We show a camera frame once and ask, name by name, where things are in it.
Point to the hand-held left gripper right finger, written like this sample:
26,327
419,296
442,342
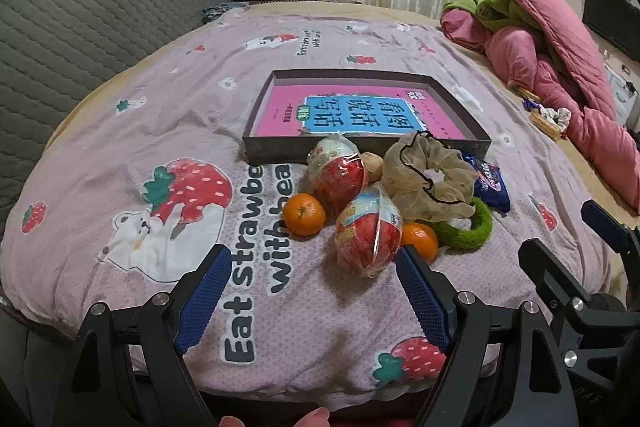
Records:
422,302

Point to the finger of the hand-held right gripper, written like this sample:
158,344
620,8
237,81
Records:
545,269
602,222

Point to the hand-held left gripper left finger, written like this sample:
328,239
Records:
205,292

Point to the orange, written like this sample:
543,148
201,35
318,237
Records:
420,242
304,214

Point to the red snack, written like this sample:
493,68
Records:
340,177
367,237

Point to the blue cookie packet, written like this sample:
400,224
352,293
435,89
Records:
490,187

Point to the beige mesh scrunchie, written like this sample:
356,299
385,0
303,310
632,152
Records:
415,187

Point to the walnut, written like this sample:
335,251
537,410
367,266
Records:
373,166

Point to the shallow grey box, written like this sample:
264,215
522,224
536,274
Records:
270,149

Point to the white cabinet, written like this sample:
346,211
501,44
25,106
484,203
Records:
622,92

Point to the small blue snack packet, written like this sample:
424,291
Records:
530,104

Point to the small yellow snack packet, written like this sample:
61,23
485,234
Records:
527,94

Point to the strawberry print pink blanket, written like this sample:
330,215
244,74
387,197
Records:
150,132

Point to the pink quilt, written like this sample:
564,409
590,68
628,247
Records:
565,27

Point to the pink and blue book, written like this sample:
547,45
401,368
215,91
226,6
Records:
285,107

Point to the black television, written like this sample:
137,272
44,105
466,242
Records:
610,17

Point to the green blanket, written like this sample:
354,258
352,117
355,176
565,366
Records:
490,9

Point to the blue grey knitted cloth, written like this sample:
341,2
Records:
222,13

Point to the grey quilted cover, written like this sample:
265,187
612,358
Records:
75,32

